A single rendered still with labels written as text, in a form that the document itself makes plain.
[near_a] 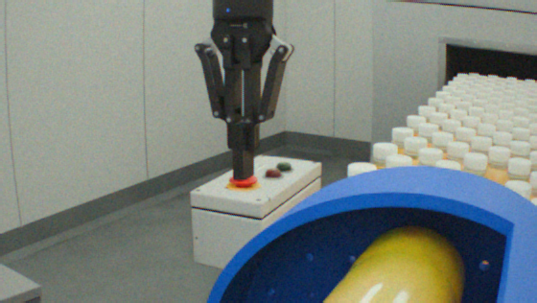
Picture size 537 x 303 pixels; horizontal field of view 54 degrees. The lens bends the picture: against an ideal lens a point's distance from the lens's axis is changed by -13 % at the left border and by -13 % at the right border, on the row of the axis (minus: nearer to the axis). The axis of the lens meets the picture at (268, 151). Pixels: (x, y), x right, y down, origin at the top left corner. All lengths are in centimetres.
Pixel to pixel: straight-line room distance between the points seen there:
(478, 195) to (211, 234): 48
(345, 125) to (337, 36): 78
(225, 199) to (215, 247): 7
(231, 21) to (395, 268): 48
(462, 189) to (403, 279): 7
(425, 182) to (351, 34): 481
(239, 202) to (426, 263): 43
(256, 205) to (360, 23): 444
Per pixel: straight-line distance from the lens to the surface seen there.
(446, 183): 33
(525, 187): 76
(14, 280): 62
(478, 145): 101
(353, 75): 515
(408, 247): 32
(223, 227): 74
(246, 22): 71
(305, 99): 540
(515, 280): 25
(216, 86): 74
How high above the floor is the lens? 133
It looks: 14 degrees down
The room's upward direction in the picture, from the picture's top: straight up
